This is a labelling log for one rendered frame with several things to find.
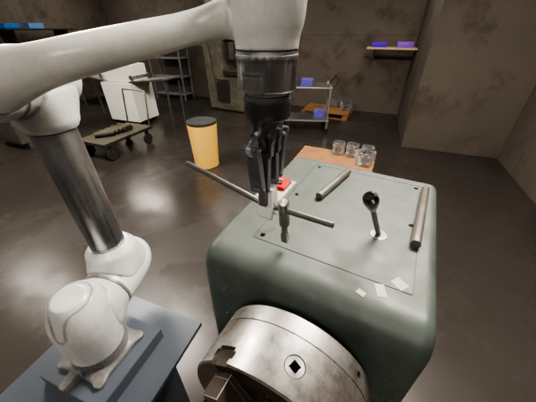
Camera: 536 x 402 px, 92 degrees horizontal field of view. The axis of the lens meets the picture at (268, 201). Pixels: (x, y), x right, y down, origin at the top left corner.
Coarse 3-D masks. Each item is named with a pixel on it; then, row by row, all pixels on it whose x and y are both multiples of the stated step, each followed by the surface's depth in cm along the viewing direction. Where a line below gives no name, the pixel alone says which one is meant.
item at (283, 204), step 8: (280, 200) 50; (288, 200) 50; (280, 208) 49; (288, 208) 50; (280, 216) 51; (288, 216) 51; (280, 224) 53; (288, 224) 53; (288, 232) 55; (288, 240) 57
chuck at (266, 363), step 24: (240, 336) 46; (264, 336) 44; (288, 336) 44; (240, 360) 41; (264, 360) 41; (312, 360) 41; (240, 384) 42; (264, 384) 38; (288, 384) 38; (312, 384) 39; (336, 384) 40
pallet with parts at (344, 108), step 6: (330, 102) 604; (336, 102) 601; (342, 102) 603; (348, 102) 579; (306, 108) 595; (312, 108) 595; (330, 108) 595; (336, 108) 595; (342, 108) 577; (348, 108) 575; (330, 114) 598; (336, 114) 563; (342, 114) 558; (348, 114) 558
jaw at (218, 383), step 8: (224, 352) 45; (232, 352) 44; (216, 360) 45; (224, 360) 44; (224, 368) 43; (216, 376) 43; (224, 376) 42; (232, 376) 42; (208, 384) 43; (216, 384) 42; (224, 384) 41; (232, 384) 42; (208, 392) 41; (216, 392) 40; (224, 392) 40; (232, 392) 41; (240, 392) 42; (208, 400) 42; (216, 400) 39; (224, 400) 40; (232, 400) 41; (240, 400) 42; (248, 400) 43
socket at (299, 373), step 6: (288, 360) 41; (294, 360) 41; (300, 360) 41; (288, 366) 40; (294, 366) 42; (300, 366) 40; (288, 372) 39; (294, 372) 42; (300, 372) 39; (294, 378) 39; (300, 378) 39
